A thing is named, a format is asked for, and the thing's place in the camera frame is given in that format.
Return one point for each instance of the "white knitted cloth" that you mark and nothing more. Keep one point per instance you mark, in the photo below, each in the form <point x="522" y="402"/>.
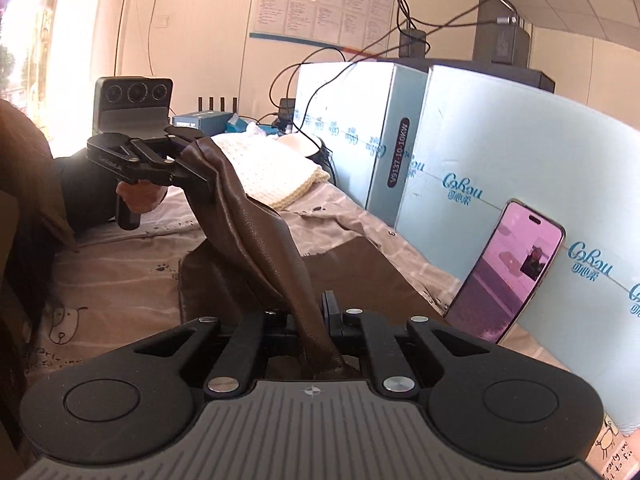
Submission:
<point x="270" y="170"/>

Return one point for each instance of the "person's brown coat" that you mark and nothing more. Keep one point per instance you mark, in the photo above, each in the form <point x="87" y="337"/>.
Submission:
<point x="25" y="210"/>

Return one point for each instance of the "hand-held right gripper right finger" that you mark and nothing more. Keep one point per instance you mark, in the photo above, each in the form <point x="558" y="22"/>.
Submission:
<point x="331" y="321"/>

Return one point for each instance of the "smartphone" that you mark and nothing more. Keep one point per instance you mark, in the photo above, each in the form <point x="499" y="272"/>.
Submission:
<point x="505" y="272"/>

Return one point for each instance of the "light blue cardboard box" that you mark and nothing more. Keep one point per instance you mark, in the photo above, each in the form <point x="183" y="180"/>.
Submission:
<point x="350" y="125"/>
<point x="520" y="160"/>

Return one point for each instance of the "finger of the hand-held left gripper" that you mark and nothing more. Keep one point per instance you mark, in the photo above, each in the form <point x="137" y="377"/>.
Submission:
<point x="165" y="141"/>
<point x="172" y="172"/>

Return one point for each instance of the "wall switch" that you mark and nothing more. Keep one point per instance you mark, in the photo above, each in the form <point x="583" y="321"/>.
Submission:
<point x="161" y="21"/>

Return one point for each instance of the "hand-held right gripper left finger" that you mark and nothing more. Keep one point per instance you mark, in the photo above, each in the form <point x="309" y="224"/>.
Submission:
<point x="278" y="331"/>

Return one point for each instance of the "person's left hand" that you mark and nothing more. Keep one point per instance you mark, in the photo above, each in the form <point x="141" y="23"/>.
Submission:
<point x="145" y="197"/>

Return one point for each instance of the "person's left forearm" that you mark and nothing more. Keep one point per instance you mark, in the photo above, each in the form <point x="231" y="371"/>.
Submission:
<point x="85" y="192"/>

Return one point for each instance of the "brown leather garment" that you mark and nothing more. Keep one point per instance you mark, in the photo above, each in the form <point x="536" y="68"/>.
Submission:
<point x="250" y="222"/>

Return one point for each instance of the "blue router with antennas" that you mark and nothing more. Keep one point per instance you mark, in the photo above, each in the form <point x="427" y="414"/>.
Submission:
<point x="202" y="121"/>

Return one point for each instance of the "black charger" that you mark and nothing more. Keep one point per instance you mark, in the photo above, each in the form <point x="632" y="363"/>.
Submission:
<point x="287" y="109"/>

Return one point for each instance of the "black power adapter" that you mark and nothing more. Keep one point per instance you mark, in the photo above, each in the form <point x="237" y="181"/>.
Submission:
<point x="412" y="42"/>

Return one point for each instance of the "grey electronic device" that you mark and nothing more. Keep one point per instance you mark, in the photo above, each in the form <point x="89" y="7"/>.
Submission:
<point x="502" y="40"/>

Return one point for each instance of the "dark grey case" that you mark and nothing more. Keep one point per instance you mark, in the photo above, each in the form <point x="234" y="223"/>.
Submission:
<point x="540" y="80"/>

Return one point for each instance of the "printed beige bed sheet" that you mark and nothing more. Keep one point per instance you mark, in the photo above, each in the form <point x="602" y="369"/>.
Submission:
<point x="110" y="280"/>

